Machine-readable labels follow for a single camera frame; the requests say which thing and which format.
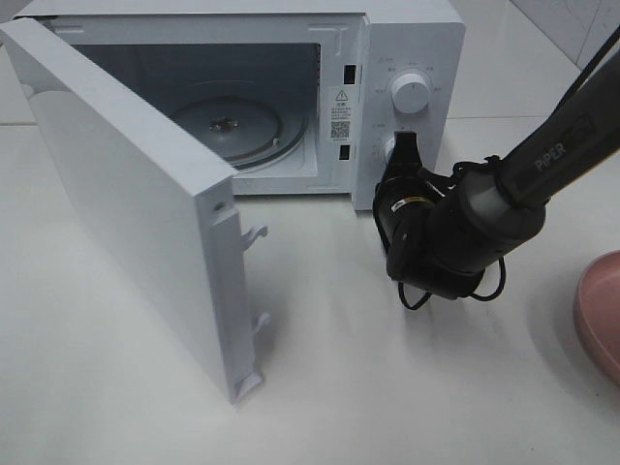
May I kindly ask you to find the glass microwave turntable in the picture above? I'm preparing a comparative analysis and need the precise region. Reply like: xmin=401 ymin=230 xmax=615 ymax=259
xmin=170 ymin=95 xmax=307 ymax=170

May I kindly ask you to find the lower white timer knob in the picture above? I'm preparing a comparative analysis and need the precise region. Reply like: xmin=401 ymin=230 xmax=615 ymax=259
xmin=384 ymin=136 xmax=395 ymax=163

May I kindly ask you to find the white warning label sticker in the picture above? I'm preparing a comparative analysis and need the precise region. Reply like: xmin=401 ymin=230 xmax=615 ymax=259
xmin=328 ymin=86 xmax=353 ymax=142

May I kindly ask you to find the white microwave oven body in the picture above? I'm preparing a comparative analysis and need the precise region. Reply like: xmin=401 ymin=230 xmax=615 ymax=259
xmin=5 ymin=1 xmax=465 ymax=210

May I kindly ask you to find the pink round plate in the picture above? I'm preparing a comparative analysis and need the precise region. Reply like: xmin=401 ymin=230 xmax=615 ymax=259
xmin=573 ymin=251 xmax=619 ymax=387

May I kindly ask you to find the upper white power knob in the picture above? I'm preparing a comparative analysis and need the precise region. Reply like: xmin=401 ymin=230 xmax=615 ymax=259
xmin=390 ymin=71 xmax=430 ymax=114

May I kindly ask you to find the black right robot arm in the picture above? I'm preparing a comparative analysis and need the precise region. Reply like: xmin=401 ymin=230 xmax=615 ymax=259
xmin=372 ymin=31 xmax=619 ymax=311

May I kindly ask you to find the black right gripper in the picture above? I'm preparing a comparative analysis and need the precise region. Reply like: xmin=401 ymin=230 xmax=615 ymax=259
xmin=373 ymin=131 xmax=446 ymax=281

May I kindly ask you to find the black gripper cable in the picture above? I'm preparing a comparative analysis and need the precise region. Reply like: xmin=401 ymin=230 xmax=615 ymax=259
xmin=396 ymin=154 xmax=510 ymax=311

